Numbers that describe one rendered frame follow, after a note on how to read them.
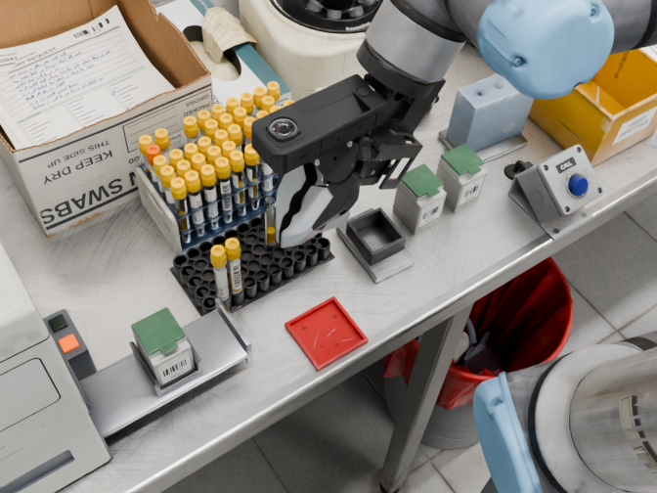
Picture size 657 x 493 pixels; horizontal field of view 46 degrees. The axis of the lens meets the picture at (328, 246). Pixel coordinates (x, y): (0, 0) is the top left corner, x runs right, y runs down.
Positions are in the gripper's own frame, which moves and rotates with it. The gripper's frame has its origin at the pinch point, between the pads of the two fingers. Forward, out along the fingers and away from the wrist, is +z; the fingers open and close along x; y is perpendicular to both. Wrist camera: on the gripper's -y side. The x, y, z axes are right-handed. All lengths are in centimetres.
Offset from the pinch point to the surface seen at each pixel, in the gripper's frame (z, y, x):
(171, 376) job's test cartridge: 16.3, -6.9, -2.2
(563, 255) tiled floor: 40, 139, 20
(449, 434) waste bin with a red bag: 61, 80, -4
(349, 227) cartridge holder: 5.1, 17.7, 5.1
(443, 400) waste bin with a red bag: 45, 64, -3
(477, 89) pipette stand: -12.1, 34.3, 10.5
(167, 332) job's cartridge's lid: 11.7, -8.2, -0.2
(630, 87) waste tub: -19, 58, 4
